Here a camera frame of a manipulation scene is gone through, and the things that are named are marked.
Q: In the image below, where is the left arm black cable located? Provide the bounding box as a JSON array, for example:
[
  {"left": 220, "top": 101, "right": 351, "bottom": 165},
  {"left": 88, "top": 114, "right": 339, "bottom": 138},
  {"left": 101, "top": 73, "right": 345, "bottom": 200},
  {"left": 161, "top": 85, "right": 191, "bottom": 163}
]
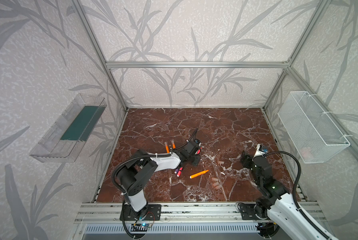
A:
[{"left": 111, "top": 128, "right": 199, "bottom": 199}]

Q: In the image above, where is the aluminium frame crossbar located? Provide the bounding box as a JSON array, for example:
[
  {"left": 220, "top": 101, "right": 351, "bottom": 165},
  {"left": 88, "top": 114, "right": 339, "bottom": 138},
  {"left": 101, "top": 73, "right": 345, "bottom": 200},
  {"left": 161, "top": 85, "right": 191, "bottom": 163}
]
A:
[{"left": 106, "top": 61, "right": 289, "bottom": 69}]

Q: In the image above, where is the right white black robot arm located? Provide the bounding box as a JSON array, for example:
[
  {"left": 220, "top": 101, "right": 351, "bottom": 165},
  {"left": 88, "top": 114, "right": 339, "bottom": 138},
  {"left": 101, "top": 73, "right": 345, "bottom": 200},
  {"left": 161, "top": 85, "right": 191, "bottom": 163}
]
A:
[{"left": 241, "top": 145, "right": 337, "bottom": 240}]

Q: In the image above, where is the orange highlighter pair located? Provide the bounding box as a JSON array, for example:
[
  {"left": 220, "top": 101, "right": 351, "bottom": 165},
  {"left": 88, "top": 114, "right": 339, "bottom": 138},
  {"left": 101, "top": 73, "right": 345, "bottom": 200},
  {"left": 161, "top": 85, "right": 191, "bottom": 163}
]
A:
[{"left": 171, "top": 140, "right": 176, "bottom": 149}]

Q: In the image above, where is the pink highlighter beside purple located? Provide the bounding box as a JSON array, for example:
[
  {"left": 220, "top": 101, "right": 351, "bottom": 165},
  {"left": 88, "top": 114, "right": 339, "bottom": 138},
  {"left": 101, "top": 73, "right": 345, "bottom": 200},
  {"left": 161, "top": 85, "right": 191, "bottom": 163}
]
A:
[{"left": 177, "top": 168, "right": 183, "bottom": 177}]

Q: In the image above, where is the white wire mesh basket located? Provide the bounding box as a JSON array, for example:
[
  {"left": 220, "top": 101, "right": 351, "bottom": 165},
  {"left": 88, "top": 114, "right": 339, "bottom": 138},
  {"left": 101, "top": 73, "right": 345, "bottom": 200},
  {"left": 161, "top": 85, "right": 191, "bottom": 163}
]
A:
[{"left": 278, "top": 91, "right": 351, "bottom": 164}]

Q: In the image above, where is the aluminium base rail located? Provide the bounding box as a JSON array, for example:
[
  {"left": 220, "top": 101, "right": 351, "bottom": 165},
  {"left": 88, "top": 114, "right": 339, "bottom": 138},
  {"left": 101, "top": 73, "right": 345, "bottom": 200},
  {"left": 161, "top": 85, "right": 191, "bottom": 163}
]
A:
[{"left": 73, "top": 201, "right": 327, "bottom": 224}]

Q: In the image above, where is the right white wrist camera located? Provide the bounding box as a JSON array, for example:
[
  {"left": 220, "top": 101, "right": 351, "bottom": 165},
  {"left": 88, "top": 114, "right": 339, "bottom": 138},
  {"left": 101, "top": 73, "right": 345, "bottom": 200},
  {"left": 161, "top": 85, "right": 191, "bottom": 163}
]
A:
[{"left": 254, "top": 144, "right": 269, "bottom": 158}]

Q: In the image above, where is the small green circuit board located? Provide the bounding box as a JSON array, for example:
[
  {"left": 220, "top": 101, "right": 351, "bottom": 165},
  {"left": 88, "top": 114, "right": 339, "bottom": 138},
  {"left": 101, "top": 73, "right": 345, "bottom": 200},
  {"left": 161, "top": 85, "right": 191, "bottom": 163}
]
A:
[{"left": 132, "top": 223, "right": 154, "bottom": 232}]

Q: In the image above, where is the clear plastic wall tray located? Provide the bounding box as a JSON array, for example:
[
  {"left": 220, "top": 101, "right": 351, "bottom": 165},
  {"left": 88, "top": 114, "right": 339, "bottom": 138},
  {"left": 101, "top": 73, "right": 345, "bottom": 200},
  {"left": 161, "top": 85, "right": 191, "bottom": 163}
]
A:
[{"left": 30, "top": 94, "right": 107, "bottom": 163}]

